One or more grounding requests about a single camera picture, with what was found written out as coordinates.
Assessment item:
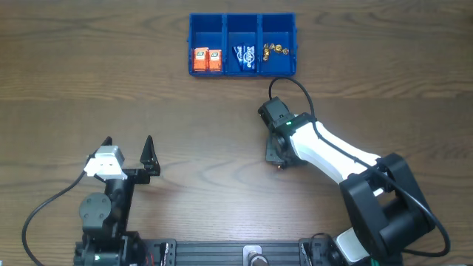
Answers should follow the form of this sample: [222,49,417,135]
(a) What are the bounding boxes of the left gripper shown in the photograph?
[99,134,161,185]

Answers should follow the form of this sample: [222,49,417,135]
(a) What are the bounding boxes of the orange candy box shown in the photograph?
[208,49,223,72]
[192,47,210,72]

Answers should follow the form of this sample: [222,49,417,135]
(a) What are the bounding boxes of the blue candy pack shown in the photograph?
[231,44,245,71]
[242,44,256,71]

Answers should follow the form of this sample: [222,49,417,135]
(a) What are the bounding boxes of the blue tray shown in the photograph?
[187,12,299,78]

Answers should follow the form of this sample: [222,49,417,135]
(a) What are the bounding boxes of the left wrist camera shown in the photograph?
[83,144,129,181]

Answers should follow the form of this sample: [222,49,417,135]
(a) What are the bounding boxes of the mounting rail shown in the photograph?
[140,238,336,266]

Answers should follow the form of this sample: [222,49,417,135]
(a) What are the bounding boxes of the black cable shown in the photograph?
[21,162,89,266]
[268,75,452,259]

